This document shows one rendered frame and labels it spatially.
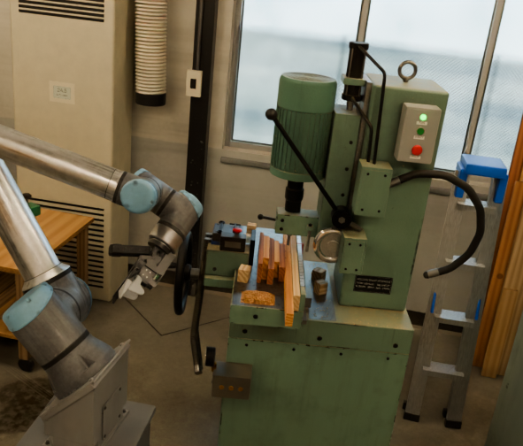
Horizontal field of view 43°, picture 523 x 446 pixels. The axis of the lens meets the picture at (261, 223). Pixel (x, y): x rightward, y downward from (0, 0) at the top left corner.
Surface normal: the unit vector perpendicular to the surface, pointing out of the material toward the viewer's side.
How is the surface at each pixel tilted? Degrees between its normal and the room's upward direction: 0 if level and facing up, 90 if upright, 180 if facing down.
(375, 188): 90
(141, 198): 77
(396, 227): 90
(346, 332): 90
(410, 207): 90
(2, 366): 0
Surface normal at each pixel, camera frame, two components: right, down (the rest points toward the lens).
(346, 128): -0.02, 0.37
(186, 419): 0.10, -0.92
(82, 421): -0.25, 0.34
